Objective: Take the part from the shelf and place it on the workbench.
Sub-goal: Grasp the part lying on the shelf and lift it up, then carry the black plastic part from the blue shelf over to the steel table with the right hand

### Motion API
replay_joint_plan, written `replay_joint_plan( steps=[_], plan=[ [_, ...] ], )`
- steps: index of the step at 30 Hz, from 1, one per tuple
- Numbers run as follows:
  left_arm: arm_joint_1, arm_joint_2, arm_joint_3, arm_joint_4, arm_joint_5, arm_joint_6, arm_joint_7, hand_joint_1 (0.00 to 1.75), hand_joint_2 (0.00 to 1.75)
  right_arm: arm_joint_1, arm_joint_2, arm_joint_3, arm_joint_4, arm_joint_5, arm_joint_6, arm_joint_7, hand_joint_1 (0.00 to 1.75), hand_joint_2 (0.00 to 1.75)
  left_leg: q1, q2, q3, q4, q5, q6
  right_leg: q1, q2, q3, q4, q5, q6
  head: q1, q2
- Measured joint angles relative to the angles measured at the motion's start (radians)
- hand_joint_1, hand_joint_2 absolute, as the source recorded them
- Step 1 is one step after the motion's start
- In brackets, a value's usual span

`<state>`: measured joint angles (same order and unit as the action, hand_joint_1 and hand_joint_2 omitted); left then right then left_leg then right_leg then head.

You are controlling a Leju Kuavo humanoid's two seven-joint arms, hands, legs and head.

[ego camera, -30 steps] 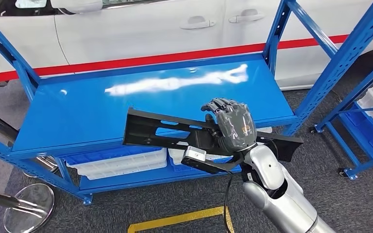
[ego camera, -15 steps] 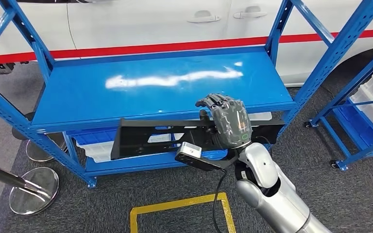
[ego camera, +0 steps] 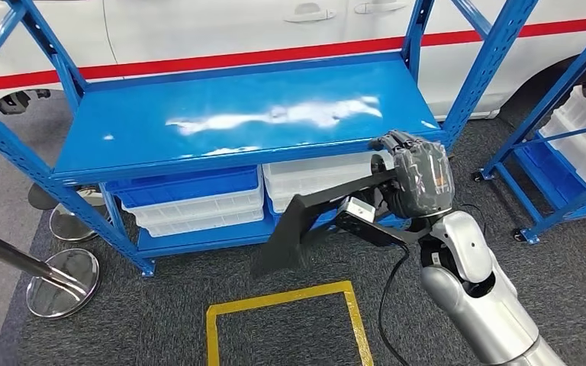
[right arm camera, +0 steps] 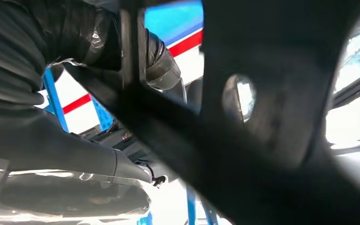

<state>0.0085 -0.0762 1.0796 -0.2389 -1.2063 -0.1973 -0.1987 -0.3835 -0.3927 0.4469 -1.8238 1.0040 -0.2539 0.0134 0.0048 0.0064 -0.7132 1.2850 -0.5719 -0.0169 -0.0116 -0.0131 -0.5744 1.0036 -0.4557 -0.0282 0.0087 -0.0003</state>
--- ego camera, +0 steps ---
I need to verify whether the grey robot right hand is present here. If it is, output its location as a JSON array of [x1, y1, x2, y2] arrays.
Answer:
[[369, 130, 456, 219]]

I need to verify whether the black plastic plate part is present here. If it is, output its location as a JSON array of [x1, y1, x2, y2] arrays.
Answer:
[[250, 169, 411, 278]]

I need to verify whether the blue wheeled shelf rack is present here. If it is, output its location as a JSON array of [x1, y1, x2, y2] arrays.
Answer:
[[472, 14, 586, 246]]

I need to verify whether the blue metal shelf rack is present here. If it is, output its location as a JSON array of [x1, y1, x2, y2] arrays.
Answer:
[[0, 0, 542, 278]]

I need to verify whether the white car with red stripe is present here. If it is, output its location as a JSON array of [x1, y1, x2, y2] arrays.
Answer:
[[0, 0, 586, 122]]

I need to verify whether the chrome stanchion base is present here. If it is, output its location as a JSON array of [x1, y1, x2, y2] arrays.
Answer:
[[26, 248, 101, 319], [49, 187, 109, 242]]

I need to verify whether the black round stanchion base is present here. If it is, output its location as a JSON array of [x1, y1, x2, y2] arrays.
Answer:
[[27, 182, 59, 210]]

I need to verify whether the chrome stanchion pole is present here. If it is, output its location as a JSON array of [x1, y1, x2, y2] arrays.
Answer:
[[0, 223, 89, 299]]

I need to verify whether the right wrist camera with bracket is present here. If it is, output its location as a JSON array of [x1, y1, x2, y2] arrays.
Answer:
[[336, 195, 430, 249]]

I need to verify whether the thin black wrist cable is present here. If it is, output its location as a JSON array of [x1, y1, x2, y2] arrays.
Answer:
[[459, 203, 488, 239]]

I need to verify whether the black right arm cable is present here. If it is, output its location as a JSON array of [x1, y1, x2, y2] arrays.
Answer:
[[376, 243, 414, 366]]

